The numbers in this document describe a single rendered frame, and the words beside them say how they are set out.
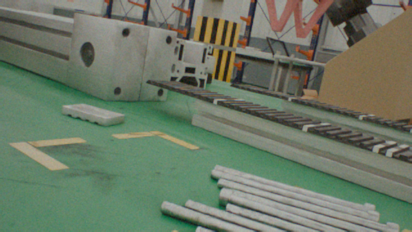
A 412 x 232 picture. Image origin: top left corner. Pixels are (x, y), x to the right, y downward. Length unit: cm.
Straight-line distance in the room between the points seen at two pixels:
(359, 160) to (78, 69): 35
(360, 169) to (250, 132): 11
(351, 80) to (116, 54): 58
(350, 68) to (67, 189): 77
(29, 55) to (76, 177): 42
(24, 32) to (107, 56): 20
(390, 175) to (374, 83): 57
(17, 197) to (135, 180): 7
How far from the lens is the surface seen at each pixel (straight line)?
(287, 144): 38
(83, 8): 638
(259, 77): 934
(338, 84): 93
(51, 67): 60
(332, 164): 35
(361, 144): 34
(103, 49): 50
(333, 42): 869
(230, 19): 400
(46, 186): 23
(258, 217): 22
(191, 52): 75
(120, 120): 39
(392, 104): 90
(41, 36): 62
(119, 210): 21
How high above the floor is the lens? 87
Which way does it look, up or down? 10 degrees down
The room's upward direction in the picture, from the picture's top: 10 degrees clockwise
